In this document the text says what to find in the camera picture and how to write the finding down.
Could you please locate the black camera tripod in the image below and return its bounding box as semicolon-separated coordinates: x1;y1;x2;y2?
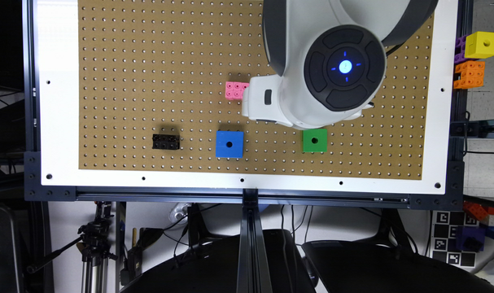
26;201;118;293

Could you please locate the green cube block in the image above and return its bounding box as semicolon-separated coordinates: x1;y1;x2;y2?
302;129;328;152

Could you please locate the black vertical support rail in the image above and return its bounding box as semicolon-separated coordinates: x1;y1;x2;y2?
236;189;273;293

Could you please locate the blue cube block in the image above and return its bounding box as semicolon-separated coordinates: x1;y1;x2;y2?
215;131;244;159

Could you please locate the yellow cube block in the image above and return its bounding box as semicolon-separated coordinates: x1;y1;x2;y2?
465;31;494;59

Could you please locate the red orange block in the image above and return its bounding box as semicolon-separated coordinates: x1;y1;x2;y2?
462;201;488;221

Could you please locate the white table frame panel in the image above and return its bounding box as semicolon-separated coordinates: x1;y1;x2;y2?
33;1;458;195

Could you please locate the brown perforated pegboard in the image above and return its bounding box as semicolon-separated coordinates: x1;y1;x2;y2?
79;1;433;168

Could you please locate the orange brick block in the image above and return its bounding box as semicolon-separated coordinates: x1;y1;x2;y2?
453;60;485;90

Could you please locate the dark purple block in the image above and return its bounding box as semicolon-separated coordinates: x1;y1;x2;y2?
456;226;485;252

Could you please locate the fiducial marker board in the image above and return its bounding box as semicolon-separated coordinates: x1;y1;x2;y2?
428;211;479;269

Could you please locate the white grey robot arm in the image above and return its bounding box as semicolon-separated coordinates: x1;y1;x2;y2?
242;0;438;129

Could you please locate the black aluminium frame rail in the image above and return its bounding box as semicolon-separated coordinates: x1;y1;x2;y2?
24;151;465;211

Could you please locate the purple brick block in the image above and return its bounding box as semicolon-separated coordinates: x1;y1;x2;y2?
453;35;467;64

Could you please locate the black small brick block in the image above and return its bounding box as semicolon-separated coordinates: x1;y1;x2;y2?
152;134;180;150

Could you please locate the pink small brick block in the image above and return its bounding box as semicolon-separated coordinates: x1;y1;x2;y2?
225;81;249;100

